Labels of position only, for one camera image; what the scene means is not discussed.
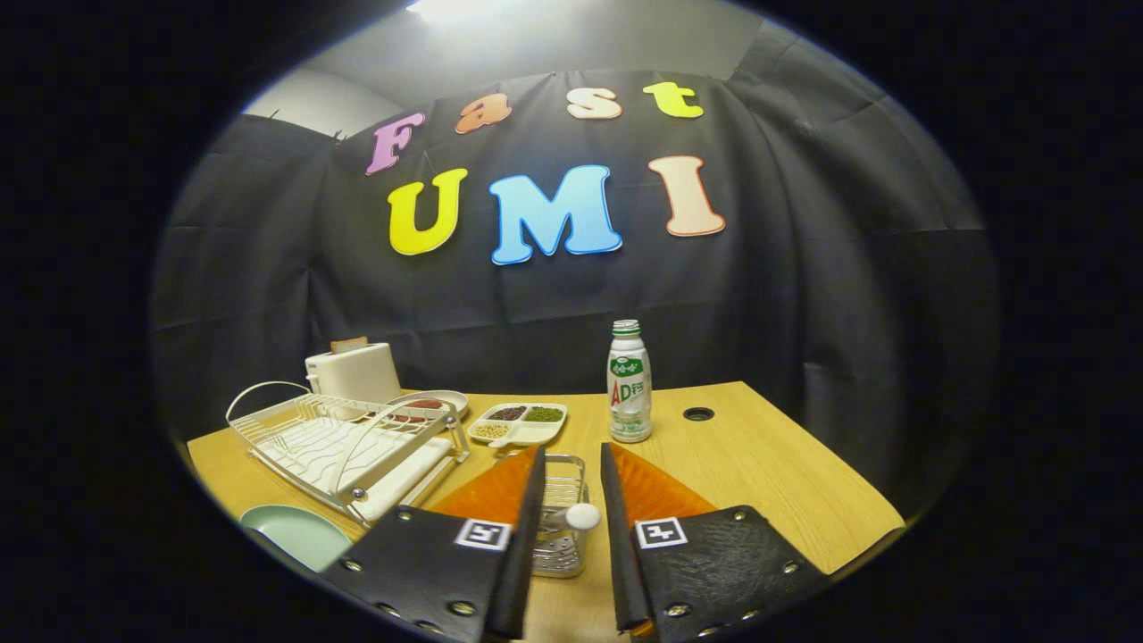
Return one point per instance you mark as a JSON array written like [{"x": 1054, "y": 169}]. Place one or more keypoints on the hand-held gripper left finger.
[{"x": 527, "y": 554}]

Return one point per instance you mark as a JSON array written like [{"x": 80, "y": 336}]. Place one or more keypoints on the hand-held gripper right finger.
[{"x": 616, "y": 554}]

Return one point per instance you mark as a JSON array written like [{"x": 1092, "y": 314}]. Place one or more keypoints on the white-tipped spoon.
[{"x": 582, "y": 516}]

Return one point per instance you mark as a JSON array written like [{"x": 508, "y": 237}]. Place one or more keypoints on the pale green plate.
[{"x": 295, "y": 536}]

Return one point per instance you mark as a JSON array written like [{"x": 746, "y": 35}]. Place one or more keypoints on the beige plate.
[{"x": 453, "y": 399}]

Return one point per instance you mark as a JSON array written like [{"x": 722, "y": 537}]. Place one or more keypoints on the white divided tray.
[{"x": 536, "y": 434}]

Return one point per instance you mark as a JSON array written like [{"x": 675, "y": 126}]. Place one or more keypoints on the pile of yellow beans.
[{"x": 491, "y": 430}]

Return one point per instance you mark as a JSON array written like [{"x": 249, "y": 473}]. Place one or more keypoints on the pile of green beans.
[{"x": 543, "y": 414}]

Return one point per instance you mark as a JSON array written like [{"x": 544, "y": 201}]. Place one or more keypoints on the pile of brown beans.
[{"x": 506, "y": 413}]

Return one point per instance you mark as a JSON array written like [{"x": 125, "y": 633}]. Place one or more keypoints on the white green-labelled drink bottle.
[{"x": 629, "y": 402}]

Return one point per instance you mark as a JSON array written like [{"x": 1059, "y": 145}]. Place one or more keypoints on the red meat piece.
[
  {"x": 427, "y": 404},
  {"x": 409, "y": 417}
]

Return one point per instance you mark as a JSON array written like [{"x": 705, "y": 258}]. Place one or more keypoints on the white toaster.
[{"x": 357, "y": 375}]

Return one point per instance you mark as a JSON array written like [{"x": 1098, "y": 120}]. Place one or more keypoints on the toast slice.
[{"x": 348, "y": 345}]

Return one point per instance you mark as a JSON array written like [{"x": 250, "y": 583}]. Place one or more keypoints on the black backdrop cloth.
[{"x": 804, "y": 268}]

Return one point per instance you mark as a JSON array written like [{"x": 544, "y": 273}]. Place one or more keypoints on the ceiling light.
[{"x": 464, "y": 7}]

